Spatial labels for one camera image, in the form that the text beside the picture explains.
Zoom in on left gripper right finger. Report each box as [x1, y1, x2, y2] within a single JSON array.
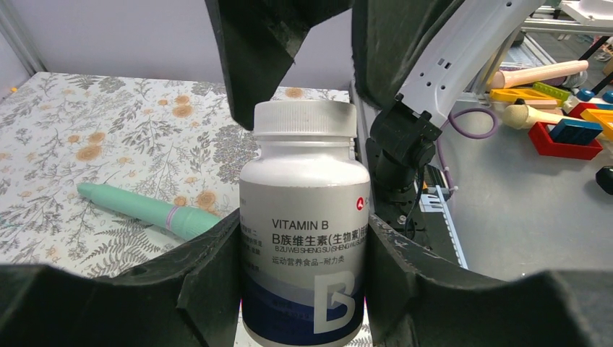
[[365, 215, 612, 346]]

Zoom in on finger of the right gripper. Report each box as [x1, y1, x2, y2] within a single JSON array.
[[206, 0, 352, 131], [351, 0, 463, 109]]

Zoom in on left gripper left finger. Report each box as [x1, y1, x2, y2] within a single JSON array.
[[1, 212, 241, 346]]

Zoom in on white bottle cap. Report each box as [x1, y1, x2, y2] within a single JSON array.
[[253, 100, 357, 138]]

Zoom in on white pill bottle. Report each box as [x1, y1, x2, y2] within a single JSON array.
[[239, 126, 370, 346]]

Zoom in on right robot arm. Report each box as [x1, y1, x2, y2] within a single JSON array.
[[206, 1, 541, 209]]

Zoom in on mint green tube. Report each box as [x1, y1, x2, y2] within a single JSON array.
[[77, 183, 220, 241]]

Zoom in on floral table mat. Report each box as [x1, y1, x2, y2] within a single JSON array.
[[0, 72, 372, 347]]

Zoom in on beige toy microphone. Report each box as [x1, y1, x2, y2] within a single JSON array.
[[501, 105, 575, 129]]

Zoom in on yellow lego bricks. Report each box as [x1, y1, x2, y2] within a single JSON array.
[[489, 88, 562, 104]]

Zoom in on dark blue block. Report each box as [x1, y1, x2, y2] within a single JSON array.
[[549, 119, 603, 145]]

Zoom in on black round object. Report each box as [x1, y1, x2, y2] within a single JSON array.
[[595, 166, 613, 195]]

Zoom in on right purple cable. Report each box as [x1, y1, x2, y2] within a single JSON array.
[[434, 107, 500, 192]]

